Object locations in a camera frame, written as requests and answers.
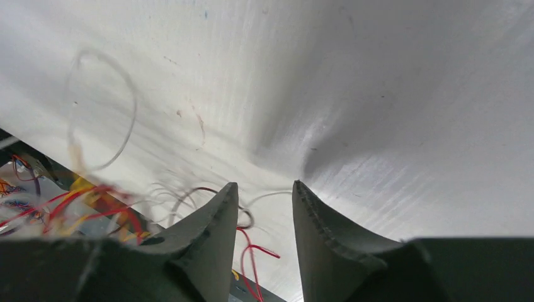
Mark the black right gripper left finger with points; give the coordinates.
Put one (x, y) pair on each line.
(189, 261)

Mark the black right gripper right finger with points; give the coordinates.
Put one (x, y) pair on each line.
(340, 260)

